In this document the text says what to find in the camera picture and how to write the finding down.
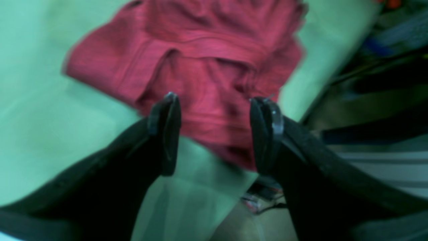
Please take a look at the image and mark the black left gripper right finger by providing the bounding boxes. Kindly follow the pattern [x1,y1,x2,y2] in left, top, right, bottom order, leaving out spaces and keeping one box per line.
[250,97,428,241]

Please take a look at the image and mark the red T-shirt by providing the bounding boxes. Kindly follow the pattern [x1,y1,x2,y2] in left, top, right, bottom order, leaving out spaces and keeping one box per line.
[65,0,306,171]

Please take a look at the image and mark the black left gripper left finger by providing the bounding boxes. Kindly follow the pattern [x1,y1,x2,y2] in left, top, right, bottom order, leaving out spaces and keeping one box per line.
[1,92,181,241]

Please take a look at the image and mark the green table cloth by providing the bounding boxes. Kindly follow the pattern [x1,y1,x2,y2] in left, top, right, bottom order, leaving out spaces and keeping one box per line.
[1,0,380,241]

